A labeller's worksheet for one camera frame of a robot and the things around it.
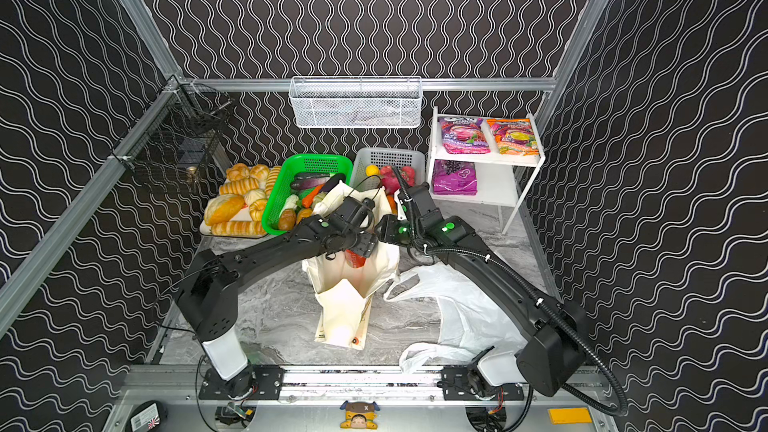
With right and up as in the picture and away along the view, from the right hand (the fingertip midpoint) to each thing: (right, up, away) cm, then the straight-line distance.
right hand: (380, 231), depth 78 cm
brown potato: (-31, +2, +20) cm, 36 cm away
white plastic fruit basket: (+2, +26, +40) cm, 47 cm away
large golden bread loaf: (-55, +6, +26) cm, 61 cm away
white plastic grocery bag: (+24, -25, +4) cm, 35 cm away
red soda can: (-8, -10, +14) cm, 19 cm away
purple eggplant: (-19, +16, +37) cm, 44 cm away
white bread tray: (-51, +3, +31) cm, 59 cm away
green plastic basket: (-36, +13, +29) cm, 48 cm away
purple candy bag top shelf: (+22, +25, +2) cm, 34 cm away
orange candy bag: (+36, +25, +2) cm, 44 cm away
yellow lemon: (-4, +20, +38) cm, 44 cm away
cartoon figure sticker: (-4, -42, -9) cm, 43 cm away
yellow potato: (-26, +4, +23) cm, 35 cm away
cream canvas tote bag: (-7, -10, -16) cm, 20 cm away
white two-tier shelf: (+27, +19, +2) cm, 33 cm away
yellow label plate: (+42, -43, -7) cm, 61 cm away
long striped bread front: (-48, -1, +23) cm, 53 cm away
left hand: (-2, -3, +9) cm, 9 cm away
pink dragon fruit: (+3, +15, +30) cm, 34 cm away
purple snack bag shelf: (+22, +15, +12) cm, 29 cm away
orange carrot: (-27, +8, +29) cm, 40 cm away
